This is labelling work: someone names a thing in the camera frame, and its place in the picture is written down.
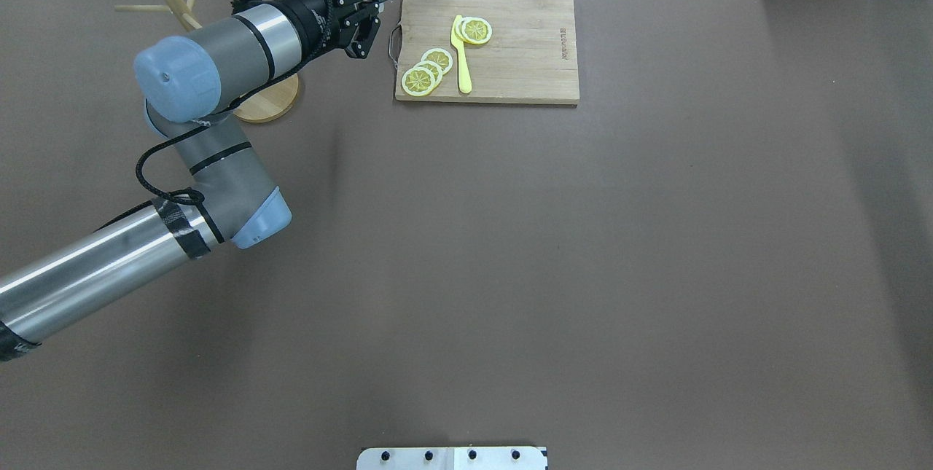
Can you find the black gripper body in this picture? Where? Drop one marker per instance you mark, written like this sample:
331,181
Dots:
310,12

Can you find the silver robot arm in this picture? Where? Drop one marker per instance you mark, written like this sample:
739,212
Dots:
207,184

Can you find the yellow plastic knife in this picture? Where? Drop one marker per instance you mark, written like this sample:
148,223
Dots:
463,74

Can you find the bamboo cutting board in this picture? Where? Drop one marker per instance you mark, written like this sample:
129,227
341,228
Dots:
531,57

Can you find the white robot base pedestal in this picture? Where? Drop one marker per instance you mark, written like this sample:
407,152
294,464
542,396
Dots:
454,457

